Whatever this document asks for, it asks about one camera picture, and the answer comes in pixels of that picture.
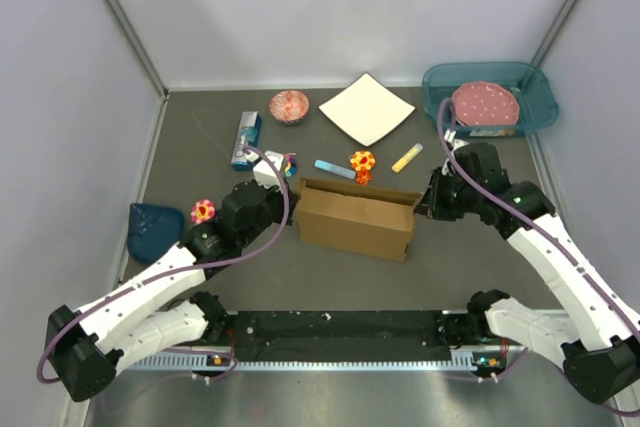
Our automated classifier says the orange flower plush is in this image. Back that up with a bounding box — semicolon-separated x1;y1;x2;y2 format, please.
350;151;376;172

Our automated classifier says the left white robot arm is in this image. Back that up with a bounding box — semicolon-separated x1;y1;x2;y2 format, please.
39;181;299;402

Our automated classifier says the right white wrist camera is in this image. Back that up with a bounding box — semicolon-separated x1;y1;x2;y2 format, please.
444;129;468;152

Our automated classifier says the teal plastic bin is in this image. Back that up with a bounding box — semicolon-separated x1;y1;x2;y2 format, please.
422;62;559;139

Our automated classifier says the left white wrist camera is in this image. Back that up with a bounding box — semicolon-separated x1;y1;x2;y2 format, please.
245;150;286;188

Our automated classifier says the pink flower plush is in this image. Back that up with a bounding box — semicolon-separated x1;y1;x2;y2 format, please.
190;199;216;225

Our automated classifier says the rainbow flower plush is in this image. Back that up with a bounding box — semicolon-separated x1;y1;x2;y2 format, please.
283;153;297;178

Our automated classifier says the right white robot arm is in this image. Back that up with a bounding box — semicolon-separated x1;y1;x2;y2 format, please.
414;140;639;404

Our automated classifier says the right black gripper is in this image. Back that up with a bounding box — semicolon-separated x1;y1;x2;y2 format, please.
413;166;481;221

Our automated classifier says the red patterned bowl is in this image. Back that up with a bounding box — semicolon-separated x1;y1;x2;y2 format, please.
269;90;310;125

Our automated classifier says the blue toothpaste box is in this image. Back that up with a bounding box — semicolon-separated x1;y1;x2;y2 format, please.
231;111;262;171

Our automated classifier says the blue marker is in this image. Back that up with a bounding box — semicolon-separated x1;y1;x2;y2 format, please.
314;159;356;180

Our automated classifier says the dark blue leaf dish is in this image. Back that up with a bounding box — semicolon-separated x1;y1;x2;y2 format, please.
126;203;185;265

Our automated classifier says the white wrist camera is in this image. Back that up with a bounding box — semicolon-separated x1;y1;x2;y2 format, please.
245;150;286;188
444;129;468;152

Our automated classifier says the pink polka dot plate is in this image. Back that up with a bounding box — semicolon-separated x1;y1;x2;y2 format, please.
452;81;520;127

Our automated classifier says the red glitter ornament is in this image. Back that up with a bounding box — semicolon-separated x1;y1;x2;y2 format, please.
355;170;372;185

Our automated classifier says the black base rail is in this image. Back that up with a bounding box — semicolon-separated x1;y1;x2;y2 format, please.
194;310;451;363

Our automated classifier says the brown cardboard box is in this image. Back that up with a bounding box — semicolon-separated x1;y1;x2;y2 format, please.
295;178;422;262

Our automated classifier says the white square plate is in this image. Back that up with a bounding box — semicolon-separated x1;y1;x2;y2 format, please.
319;73;415;147

